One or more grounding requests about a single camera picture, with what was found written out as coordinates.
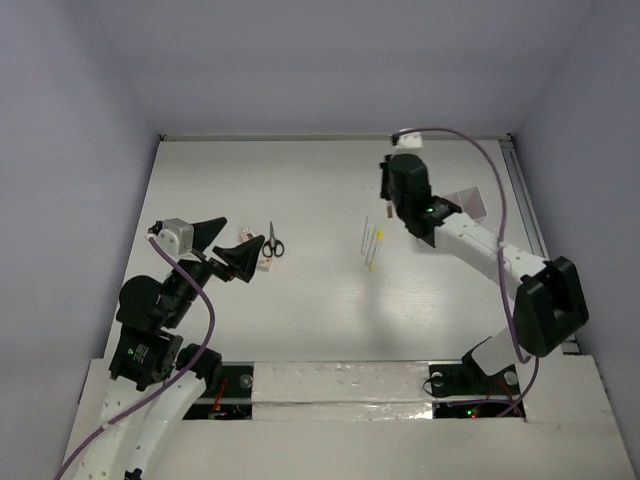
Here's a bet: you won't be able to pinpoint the white eraser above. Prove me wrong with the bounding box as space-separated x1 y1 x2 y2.
256 257 272 272

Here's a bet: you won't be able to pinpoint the black handled scissors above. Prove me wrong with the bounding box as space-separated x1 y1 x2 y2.
262 221 285 258

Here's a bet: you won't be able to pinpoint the pink capped white marker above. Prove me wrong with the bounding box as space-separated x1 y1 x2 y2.
360 215 370 255

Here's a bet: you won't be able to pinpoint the yellow capped white marker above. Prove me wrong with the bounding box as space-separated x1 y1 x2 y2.
367 229 384 272

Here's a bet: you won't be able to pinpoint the pale yellow capped marker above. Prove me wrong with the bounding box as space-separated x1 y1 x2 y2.
365 226 378 266

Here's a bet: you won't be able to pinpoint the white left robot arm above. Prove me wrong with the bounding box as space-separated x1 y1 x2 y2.
56 217 264 479

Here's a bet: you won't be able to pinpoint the white divided pen holder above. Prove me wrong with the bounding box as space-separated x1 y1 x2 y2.
444 186 487 223

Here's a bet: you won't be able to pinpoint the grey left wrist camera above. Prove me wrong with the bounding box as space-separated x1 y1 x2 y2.
147 218 195 258

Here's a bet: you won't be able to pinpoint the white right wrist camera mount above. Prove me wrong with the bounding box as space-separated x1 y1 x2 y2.
390 132 423 151

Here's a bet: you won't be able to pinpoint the foil covered front rail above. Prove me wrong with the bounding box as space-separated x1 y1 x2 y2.
251 361 434 422

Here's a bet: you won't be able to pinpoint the aluminium side rail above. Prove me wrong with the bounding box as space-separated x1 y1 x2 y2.
500 141 589 356

